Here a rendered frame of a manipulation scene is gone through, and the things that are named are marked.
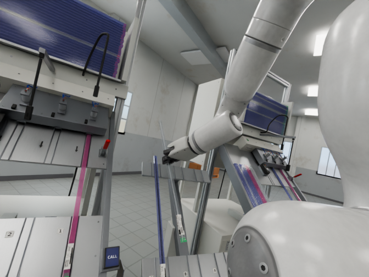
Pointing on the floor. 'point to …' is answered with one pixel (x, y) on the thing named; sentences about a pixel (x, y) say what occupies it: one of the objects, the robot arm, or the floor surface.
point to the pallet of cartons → (200, 169)
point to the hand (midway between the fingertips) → (168, 159)
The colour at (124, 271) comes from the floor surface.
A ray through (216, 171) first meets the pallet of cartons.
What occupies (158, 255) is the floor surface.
